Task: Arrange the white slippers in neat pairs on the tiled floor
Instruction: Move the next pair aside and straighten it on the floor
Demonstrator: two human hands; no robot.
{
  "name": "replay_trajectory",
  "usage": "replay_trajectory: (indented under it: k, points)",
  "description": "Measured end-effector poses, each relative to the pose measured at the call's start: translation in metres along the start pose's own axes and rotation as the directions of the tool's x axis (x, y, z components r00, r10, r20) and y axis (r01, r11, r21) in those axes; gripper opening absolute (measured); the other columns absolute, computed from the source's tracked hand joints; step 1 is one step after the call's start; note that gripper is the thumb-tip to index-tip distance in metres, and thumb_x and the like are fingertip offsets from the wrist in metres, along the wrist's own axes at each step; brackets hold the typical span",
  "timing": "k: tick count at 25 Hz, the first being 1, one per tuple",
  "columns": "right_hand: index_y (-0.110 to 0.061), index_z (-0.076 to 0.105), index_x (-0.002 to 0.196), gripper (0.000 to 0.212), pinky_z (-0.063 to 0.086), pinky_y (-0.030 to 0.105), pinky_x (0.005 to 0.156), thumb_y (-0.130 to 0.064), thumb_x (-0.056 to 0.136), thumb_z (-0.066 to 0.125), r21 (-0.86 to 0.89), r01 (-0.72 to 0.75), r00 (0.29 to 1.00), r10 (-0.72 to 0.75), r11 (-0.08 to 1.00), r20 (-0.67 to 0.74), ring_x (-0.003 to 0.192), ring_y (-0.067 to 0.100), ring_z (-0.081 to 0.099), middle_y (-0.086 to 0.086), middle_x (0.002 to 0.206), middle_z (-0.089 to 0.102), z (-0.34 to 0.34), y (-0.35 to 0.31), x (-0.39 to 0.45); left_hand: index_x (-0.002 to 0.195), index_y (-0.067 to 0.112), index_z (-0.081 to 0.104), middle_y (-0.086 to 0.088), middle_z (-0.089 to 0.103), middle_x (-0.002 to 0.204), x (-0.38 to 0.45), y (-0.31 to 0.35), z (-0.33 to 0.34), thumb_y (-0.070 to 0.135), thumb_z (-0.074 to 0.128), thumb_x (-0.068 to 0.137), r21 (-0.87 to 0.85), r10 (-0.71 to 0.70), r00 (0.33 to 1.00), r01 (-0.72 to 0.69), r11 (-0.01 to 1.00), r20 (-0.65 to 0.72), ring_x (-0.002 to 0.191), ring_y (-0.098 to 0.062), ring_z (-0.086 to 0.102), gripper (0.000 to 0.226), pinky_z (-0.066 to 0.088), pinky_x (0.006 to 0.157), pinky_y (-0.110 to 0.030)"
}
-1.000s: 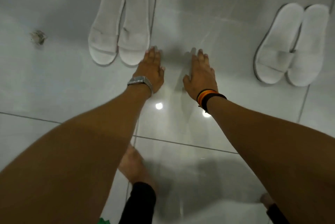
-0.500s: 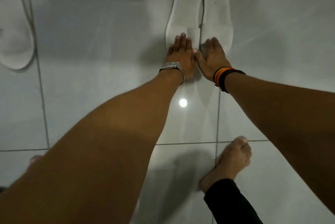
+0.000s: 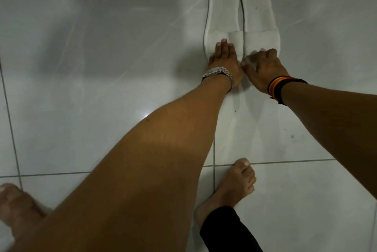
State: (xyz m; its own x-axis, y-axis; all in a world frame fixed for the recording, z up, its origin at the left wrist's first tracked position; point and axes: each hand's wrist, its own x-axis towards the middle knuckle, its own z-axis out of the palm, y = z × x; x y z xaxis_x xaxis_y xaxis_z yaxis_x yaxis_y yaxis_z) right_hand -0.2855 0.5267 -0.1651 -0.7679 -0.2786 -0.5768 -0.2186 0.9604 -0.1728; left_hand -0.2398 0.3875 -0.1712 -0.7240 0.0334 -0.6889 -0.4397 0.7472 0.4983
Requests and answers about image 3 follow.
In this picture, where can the person's left forearm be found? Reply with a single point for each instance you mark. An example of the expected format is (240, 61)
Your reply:
(141, 172)

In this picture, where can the person's left hand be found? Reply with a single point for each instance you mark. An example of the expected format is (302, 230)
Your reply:
(225, 62)

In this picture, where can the person's right foot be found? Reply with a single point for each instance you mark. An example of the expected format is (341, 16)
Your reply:
(229, 187)

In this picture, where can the person's right thumb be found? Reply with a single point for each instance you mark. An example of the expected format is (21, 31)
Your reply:
(247, 70)

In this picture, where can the white slipper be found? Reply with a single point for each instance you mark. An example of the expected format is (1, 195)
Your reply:
(221, 4)
(259, 10)

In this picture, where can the person's left foot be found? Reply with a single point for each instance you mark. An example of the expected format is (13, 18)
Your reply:
(17, 210)

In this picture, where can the black trouser leg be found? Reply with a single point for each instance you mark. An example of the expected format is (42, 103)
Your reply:
(226, 231)

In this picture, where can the person's right hand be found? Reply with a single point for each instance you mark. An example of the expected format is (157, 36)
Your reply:
(269, 67)

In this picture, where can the silver wristwatch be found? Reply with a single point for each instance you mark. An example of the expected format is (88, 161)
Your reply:
(219, 72)

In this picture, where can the person's foot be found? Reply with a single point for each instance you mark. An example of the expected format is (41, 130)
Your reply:
(229, 187)
(17, 210)

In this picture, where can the person's right forearm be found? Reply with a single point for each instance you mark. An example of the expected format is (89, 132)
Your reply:
(335, 122)

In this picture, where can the person's left fingers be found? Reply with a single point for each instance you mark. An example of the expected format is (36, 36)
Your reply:
(224, 48)

